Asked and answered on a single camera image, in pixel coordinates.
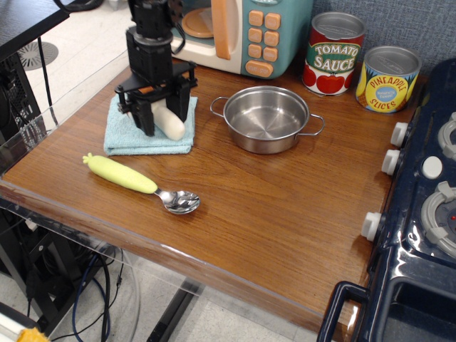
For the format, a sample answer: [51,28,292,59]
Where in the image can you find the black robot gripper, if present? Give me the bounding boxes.
[115,26,197,137]

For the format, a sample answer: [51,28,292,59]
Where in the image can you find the brown white plush mushroom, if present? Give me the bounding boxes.
[151,98,186,141]

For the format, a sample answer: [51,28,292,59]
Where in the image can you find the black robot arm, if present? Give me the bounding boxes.
[115,1,197,137]

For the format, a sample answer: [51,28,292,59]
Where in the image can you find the light blue folded towel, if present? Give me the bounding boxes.
[103,96,198,156]

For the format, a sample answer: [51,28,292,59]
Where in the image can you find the stainless steel pot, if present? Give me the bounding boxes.
[209,85,326,155]

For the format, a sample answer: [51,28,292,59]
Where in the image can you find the toy microwave oven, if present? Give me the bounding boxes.
[172,0,314,79]

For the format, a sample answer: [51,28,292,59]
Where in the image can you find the black computer tower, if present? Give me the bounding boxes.
[1,53,41,143]

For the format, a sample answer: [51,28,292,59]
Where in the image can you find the tomato sauce can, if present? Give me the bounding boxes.
[302,11,366,95]

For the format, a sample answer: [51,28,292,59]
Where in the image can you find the black table leg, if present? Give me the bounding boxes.
[146,279,202,342]

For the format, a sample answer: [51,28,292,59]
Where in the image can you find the pineapple slices can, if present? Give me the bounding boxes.
[356,46,422,113]

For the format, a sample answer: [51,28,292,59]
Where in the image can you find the dark blue toy stove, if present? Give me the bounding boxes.
[318,59,455,341]

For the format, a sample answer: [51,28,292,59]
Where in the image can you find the green handled metal spoon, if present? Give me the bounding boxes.
[83,153,201,214]

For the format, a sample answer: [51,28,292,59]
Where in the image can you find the black cable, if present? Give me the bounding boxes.
[49,249,125,342]

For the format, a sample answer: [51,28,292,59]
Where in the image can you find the blue cable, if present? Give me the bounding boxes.
[72,254,111,342]

